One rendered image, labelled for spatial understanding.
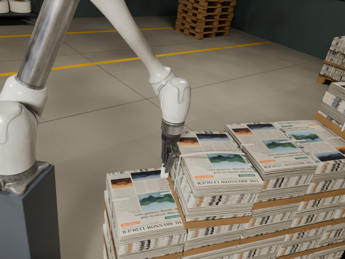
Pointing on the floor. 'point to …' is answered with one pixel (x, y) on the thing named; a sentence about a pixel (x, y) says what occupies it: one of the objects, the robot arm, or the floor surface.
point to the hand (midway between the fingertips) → (165, 170)
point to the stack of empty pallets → (204, 17)
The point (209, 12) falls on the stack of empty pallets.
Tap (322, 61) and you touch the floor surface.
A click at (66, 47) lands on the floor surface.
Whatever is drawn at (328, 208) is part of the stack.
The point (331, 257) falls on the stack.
